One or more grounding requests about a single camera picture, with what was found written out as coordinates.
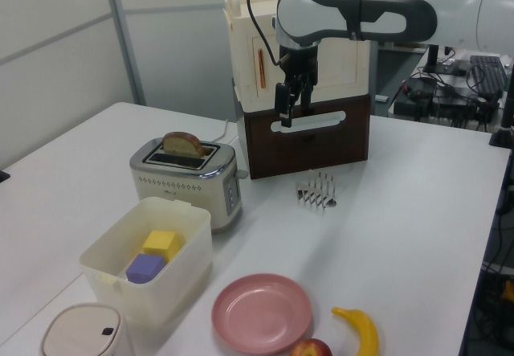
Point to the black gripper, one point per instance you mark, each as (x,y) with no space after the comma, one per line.
(299,62)

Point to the cream toaster lever knob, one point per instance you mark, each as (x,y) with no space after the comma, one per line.
(242,174)

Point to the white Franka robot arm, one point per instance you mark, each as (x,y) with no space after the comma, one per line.
(305,10)

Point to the cream and chrome toaster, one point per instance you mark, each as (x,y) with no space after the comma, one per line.
(180,187)

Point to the dark brown drawer box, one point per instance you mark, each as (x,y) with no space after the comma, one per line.
(281,155)

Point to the cream plastic cabinet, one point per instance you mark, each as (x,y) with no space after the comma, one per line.
(245,50)

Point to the metal toast rack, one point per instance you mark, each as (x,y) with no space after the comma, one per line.
(315,193)

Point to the bread slice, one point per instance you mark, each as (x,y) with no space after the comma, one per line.
(180,143)

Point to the black monitor stand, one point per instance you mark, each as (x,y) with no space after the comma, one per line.
(435,60)

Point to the black keyboard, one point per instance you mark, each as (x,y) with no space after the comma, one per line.
(488,74)

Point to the yellow cube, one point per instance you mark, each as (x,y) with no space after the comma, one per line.
(158,241)

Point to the pink plate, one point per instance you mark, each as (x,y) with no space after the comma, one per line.
(261,313)

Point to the purple cube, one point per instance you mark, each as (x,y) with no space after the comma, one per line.
(142,267)

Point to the white plastic storage container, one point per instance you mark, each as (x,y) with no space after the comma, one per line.
(160,295)

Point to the yellow banana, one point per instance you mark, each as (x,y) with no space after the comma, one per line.
(367,332)

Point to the red apple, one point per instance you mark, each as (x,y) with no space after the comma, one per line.
(311,349)

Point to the black camera pole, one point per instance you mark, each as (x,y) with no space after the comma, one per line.
(506,127)

